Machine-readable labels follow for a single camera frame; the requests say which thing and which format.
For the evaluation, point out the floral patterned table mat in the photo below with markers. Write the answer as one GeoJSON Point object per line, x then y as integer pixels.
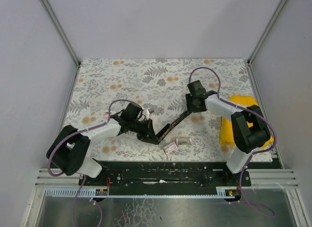
{"type": "Point", "coordinates": [159, 84]}

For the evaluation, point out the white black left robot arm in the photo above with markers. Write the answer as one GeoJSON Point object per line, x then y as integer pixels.
{"type": "Point", "coordinates": [68, 151]}

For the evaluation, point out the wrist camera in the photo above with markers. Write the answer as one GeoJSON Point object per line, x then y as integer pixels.
{"type": "Point", "coordinates": [196, 89]}
{"type": "Point", "coordinates": [134, 109]}

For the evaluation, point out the aluminium frame post left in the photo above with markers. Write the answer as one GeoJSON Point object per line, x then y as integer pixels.
{"type": "Point", "coordinates": [60, 31]}

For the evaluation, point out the white slotted cable duct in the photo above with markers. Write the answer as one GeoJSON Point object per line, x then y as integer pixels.
{"type": "Point", "coordinates": [214, 193]}

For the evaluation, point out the yellow Snoopy cloth pouch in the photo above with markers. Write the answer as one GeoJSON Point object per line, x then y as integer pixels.
{"type": "Point", "coordinates": [245, 128]}

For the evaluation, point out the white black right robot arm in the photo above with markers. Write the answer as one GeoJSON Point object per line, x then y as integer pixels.
{"type": "Point", "coordinates": [238, 158]}

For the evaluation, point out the aluminium frame post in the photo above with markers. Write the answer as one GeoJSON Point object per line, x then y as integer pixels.
{"type": "Point", "coordinates": [60, 31]}
{"type": "Point", "coordinates": [267, 30]}

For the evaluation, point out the aluminium frame post right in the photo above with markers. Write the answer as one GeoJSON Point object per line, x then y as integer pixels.
{"type": "Point", "coordinates": [267, 30]}

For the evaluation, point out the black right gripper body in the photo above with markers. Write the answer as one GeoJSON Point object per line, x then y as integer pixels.
{"type": "Point", "coordinates": [191, 108]}

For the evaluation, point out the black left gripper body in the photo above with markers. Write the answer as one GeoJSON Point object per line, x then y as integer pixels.
{"type": "Point", "coordinates": [148, 129]}

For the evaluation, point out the red white staple box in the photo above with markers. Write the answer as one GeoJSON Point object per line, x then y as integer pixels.
{"type": "Point", "coordinates": [170, 148]}

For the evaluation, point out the small pink white stapler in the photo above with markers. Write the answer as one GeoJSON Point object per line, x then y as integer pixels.
{"type": "Point", "coordinates": [107, 116]}

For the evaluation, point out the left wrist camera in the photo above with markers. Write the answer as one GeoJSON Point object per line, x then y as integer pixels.
{"type": "Point", "coordinates": [134, 109]}

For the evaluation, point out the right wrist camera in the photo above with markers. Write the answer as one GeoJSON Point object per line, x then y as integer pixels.
{"type": "Point", "coordinates": [196, 89]}

